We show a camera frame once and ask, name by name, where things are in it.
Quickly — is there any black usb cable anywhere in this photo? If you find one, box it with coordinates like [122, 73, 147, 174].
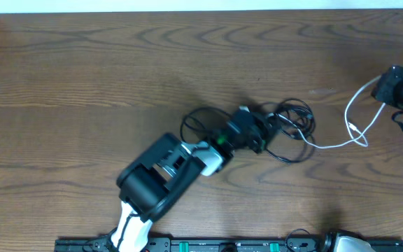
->
[260, 98, 317, 165]

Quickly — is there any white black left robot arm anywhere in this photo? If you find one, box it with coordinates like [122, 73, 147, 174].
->
[110, 106, 281, 251]

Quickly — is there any black left camera cable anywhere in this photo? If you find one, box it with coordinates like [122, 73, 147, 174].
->
[179, 106, 234, 144]

